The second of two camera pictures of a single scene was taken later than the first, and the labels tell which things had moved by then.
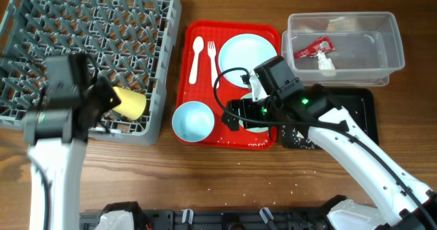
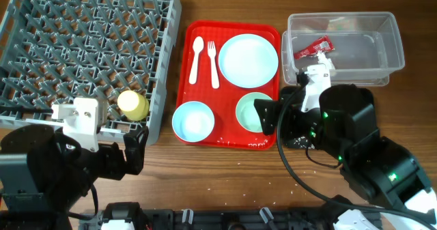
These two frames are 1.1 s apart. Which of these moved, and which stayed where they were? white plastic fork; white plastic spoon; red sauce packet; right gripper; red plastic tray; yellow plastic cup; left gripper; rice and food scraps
Moved: left gripper; right gripper; yellow plastic cup
Stayed: white plastic fork; rice and food scraps; white plastic spoon; red plastic tray; red sauce packet
